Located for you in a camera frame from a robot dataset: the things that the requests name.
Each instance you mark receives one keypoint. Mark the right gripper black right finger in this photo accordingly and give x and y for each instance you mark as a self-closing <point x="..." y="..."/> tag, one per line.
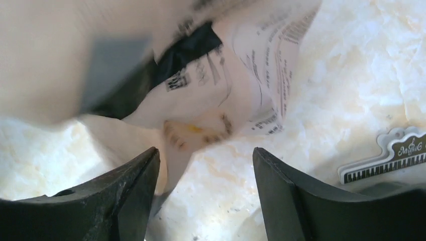
<point x="297" y="206"/>

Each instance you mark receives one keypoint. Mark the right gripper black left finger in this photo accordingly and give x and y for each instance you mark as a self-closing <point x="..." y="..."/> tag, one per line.
<point x="113" y="206"/>

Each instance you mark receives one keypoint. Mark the piano pattern bag clip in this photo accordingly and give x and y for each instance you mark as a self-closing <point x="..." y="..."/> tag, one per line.
<point x="400" y="148"/>

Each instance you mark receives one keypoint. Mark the pink cat litter bag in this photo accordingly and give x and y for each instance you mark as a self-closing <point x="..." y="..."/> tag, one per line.
<point x="197" y="72"/>

